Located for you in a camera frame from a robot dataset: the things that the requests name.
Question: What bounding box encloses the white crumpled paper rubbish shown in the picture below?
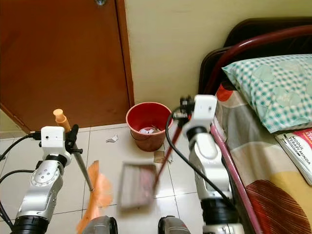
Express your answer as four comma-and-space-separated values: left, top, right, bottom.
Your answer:
138, 125, 164, 137

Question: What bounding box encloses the orange bristle broom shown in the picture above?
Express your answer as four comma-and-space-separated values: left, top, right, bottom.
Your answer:
53, 108, 114, 234

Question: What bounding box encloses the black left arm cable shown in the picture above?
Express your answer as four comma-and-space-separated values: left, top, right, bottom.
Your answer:
0, 130, 42, 230

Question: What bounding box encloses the small red orange item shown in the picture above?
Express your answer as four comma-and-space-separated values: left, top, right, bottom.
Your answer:
216, 83, 235, 102

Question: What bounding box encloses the grey robot right leg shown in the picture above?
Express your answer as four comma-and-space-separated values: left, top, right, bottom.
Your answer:
158, 215, 192, 234

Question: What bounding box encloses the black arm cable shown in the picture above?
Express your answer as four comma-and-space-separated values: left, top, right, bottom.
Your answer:
0, 130, 42, 230
164, 108, 231, 206

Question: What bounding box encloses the patterned beige bed sheet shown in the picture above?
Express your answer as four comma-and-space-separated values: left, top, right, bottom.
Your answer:
212, 90, 312, 234

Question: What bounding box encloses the green checked pillow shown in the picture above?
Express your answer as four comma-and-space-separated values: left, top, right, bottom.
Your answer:
222, 54, 312, 134

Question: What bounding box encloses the brown wooden door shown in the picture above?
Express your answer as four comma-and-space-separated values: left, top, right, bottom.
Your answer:
0, 0, 135, 133

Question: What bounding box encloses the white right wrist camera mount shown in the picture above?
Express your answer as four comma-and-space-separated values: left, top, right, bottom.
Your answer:
193, 95, 218, 128

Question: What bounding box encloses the grey dustpan with red handle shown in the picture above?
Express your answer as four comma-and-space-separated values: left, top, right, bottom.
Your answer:
118, 124, 176, 211

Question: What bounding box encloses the red plastic bucket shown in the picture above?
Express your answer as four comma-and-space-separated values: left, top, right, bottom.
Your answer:
126, 101, 172, 152

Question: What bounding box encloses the maroon metal bed frame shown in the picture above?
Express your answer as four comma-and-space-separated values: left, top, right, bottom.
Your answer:
204, 24, 312, 234

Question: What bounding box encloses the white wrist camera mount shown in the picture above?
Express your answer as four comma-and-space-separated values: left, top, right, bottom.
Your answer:
40, 126, 65, 156
193, 95, 218, 128

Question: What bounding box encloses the grey robot leg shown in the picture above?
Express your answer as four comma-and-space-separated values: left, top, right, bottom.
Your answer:
87, 215, 119, 234
158, 215, 192, 234

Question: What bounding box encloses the small brown paper scrap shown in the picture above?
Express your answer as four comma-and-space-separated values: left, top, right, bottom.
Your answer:
153, 150, 166, 164

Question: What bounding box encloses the dark wooden headboard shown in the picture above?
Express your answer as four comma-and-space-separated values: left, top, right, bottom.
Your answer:
198, 18, 312, 96

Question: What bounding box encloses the grey robot left leg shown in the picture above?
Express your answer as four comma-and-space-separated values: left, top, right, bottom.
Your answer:
87, 215, 119, 234

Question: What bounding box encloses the white and red booklet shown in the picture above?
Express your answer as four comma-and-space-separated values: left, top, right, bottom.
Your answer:
275, 128, 312, 186

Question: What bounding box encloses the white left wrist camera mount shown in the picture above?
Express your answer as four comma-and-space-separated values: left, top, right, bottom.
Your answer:
40, 126, 65, 156

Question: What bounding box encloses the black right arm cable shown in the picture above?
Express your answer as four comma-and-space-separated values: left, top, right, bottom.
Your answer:
164, 108, 231, 206

